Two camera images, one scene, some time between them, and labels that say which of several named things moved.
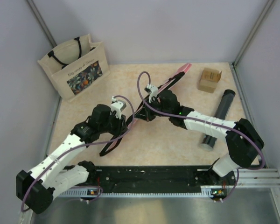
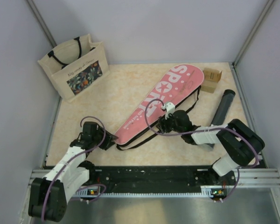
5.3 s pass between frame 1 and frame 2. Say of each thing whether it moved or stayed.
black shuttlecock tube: stayed
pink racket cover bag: moved
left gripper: moved
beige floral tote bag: stayed
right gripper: moved
